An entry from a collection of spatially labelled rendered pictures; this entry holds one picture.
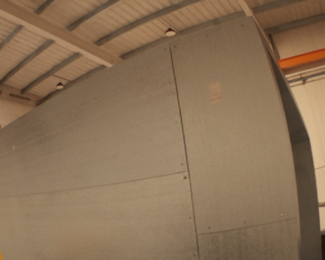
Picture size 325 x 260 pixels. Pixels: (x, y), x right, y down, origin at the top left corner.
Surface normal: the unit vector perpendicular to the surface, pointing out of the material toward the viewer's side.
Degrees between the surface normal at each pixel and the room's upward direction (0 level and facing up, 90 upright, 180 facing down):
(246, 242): 90
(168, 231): 90
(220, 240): 90
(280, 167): 90
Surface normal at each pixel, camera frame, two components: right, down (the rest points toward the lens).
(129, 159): -0.52, -0.14
